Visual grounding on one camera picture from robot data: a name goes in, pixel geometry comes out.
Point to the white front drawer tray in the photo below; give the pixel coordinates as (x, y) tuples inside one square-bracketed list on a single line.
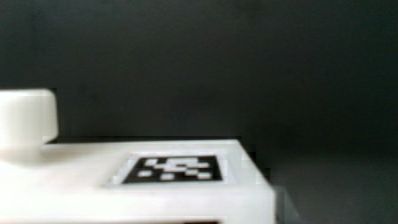
[(154, 182)]

